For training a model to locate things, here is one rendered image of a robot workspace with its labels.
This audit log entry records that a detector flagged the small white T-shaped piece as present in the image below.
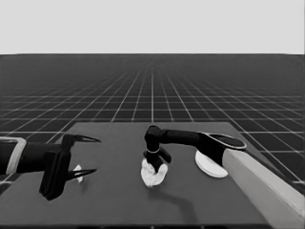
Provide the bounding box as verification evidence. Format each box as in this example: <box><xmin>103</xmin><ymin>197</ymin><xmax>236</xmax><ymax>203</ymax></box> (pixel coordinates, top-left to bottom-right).
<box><xmin>72</xmin><ymin>163</ymin><xmax>85</xmax><ymax>184</ymax></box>

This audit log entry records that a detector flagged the white round carrier with pins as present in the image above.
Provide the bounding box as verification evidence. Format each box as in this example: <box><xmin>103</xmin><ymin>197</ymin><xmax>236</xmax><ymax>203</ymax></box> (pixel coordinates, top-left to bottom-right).
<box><xmin>139</xmin><ymin>158</ymin><xmax>168</xmax><ymax>188</ymax></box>

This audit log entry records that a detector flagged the large thick white disc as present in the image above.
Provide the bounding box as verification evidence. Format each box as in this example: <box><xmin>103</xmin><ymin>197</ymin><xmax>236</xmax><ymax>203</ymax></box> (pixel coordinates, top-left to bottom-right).
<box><xmin>194</xmin><ymin>150</ymin><xmax>229</xmax><ymax>179</ymax></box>

